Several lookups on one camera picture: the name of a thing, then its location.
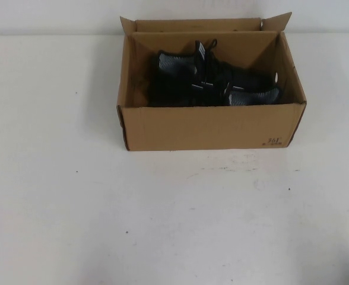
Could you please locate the black sneaker with foam stuffing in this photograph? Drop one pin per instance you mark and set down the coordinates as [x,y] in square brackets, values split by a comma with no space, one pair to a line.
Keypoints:
[254,96]

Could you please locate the brown cardboard shoe box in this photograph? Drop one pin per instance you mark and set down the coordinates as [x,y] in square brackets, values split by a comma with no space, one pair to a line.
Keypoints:
[210,127]

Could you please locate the black sneaker with grey lining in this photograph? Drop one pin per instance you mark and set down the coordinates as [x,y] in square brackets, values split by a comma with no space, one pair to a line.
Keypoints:
[174,68]

